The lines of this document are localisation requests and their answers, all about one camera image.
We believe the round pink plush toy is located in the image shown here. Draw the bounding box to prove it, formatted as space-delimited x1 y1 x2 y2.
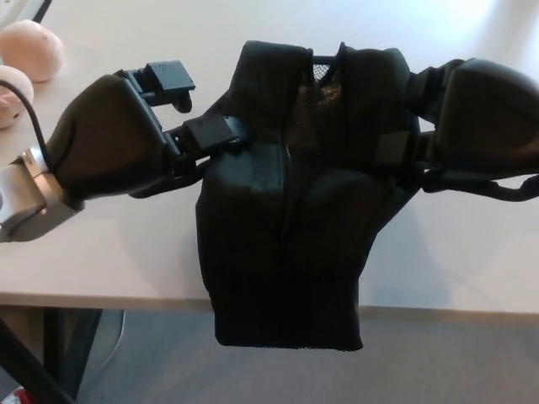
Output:
0 20 67 83

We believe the black fabric lunch bag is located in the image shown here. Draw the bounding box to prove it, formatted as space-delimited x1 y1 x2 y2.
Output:
195 39 423 353

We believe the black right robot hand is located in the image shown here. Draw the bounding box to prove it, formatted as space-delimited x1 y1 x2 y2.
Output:
376 57 539 204

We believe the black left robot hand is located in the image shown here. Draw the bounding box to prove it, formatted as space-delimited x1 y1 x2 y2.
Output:
41 59 254 199

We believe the black diagonal bar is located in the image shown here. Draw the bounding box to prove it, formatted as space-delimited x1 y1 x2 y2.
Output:
0 319 76 404

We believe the white floor cable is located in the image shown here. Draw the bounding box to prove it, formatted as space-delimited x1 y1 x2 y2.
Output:
99 310 127 380

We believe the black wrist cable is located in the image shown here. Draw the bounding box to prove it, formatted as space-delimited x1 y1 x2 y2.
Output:
0 77 58 174

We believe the pink plush toy with face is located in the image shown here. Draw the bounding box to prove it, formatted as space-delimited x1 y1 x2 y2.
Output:
0 64 35 130

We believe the black desk leg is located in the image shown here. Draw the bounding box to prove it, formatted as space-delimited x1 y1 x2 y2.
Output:
40 308 104 399

